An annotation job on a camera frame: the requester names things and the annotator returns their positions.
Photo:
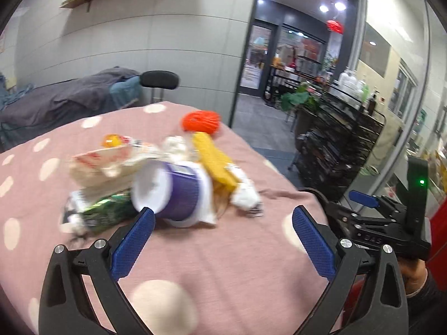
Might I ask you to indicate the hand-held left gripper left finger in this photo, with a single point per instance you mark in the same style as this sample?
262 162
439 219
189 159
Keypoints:
134 244

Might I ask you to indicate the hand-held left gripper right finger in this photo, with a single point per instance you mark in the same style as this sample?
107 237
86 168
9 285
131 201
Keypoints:
314 244

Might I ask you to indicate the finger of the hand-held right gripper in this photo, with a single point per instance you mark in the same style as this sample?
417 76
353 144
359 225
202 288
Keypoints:
363 199
331 206

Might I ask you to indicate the green snack packet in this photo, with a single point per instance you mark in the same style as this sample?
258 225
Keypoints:
104 211

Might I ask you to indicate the purple and white paper cup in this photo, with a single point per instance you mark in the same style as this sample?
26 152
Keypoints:
185 188

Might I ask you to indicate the white red-print paper wrapper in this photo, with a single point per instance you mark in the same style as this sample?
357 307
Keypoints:
101 167

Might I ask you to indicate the white packet with barcode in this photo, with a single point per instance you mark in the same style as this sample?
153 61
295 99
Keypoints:
244 195

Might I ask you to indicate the white tissue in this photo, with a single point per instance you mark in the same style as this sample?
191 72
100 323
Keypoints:
174 146

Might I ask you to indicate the yellow snack packet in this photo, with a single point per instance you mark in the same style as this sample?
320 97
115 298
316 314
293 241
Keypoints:
213 160

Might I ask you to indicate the person's right forearm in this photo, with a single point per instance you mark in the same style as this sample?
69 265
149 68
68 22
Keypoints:
429 307

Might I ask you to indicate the person's right hand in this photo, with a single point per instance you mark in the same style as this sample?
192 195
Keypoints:
414 275

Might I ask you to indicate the pink polka dot blanket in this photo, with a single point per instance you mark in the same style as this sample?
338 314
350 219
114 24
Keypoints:
209 268

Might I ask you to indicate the dark pump bottle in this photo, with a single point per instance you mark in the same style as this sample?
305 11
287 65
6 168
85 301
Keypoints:
373 103

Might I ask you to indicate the green bottle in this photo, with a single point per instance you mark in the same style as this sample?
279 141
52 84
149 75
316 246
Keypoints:
365 92

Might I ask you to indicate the green potted plant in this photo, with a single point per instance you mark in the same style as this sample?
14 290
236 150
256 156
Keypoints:
297 99

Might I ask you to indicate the white pump bottle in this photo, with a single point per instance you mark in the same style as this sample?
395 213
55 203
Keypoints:
347 82

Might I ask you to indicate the orange mesh net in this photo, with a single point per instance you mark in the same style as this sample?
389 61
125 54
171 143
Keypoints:
200 122

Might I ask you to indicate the grey bed cover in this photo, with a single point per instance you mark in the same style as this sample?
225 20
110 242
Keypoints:
63 101

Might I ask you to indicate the glass door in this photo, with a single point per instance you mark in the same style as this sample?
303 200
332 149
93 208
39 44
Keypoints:
258 59

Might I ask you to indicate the black round stool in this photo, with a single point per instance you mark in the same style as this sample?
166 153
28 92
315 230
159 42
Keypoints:
159 79

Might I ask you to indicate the red hanging lantern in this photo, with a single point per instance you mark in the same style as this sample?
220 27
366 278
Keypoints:
334 27

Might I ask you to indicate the blue crumpled cloth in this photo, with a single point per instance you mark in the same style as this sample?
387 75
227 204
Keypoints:
14 94

